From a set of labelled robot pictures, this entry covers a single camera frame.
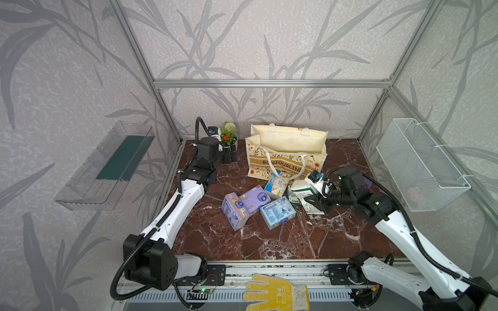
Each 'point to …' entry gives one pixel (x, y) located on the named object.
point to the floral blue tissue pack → (276, 186)
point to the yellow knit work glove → (281, 295)
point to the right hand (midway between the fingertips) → (307, 191)
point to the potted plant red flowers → (228, 135)
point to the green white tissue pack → (303, 189)
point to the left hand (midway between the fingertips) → (227, 145)
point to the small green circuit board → (206, 290)
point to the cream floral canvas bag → (296, 151)
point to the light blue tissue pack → (277, 212)
